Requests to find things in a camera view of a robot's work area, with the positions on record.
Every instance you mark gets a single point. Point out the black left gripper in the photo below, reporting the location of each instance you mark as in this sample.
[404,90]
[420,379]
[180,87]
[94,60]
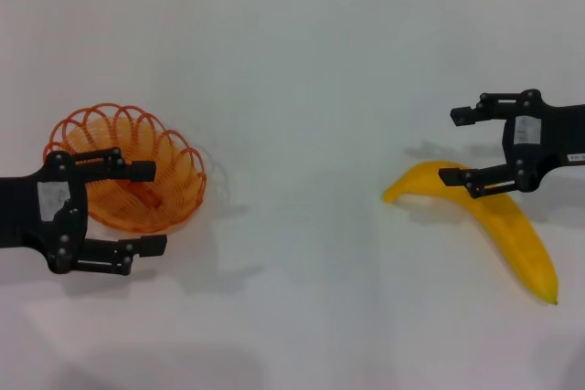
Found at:
[27,212]

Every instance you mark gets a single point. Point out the orange woven plastic basket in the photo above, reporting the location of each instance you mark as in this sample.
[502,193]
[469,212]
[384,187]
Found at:
[176,189]

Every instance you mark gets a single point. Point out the yellow banana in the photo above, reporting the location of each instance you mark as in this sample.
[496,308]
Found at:
[516,235]

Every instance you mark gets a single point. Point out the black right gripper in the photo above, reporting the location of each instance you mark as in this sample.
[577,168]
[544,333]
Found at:
[557,134]

